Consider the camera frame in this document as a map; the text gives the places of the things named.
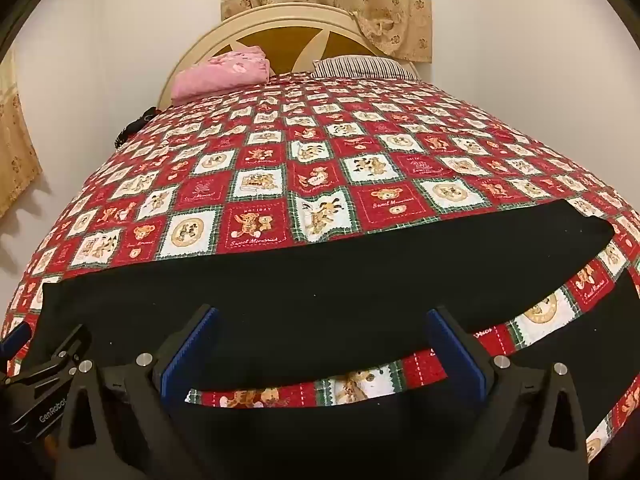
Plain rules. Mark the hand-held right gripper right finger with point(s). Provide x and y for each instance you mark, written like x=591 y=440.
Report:
x=457 y=357

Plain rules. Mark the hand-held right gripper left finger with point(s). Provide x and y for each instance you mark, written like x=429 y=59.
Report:
x=191 y=355

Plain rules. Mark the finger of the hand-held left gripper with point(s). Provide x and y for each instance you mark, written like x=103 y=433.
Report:
x=16 y=336

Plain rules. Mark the black pants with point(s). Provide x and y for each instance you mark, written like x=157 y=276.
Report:
x=325 y=300

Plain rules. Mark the red printed patchwork quilt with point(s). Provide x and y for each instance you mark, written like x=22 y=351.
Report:
x=350 y=160

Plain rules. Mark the pink pillow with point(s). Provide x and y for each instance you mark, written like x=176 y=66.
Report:
x=220 y=75

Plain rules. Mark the striped pillow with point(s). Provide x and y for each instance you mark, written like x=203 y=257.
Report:
x=365 y=67

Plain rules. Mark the cream wooden headboard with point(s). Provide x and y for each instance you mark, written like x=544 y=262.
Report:
x=300 y=45

